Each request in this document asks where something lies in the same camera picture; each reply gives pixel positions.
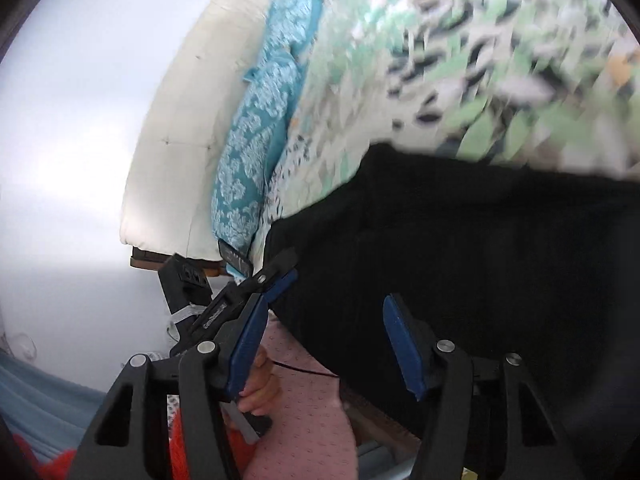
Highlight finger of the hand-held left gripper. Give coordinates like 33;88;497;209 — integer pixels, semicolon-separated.
261;269;300;312
252;249;299;287

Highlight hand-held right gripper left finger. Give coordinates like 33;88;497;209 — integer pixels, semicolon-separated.
67;292;266;480

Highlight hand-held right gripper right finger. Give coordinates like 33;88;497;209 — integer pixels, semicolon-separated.
382;294;586;480

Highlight black pants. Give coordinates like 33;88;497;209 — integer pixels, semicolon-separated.
262;142;640;441

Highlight person's left hand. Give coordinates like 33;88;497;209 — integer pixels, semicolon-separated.
240;347;281;416

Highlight black smartphone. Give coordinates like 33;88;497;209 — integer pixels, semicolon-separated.
218;239;252;281

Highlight person's left leg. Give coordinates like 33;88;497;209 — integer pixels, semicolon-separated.
240;327;358;480

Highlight large teal damask pillow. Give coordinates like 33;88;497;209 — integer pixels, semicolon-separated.
210;55;301;273

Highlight cream padded headboard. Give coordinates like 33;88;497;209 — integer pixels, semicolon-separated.
119;0;276;261

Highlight light blue cloth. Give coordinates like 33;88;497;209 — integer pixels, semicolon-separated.
0;350;108;461

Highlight bed with floral sheet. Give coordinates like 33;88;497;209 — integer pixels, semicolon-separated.
250;0;640;271

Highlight small teal damask pillow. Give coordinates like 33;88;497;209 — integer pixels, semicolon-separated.
265;0;328;67

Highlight thin black cable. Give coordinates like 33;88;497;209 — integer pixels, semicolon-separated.
270;359;337;378

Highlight brown wooden bed frame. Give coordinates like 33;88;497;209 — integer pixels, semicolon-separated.
129;246;173;269

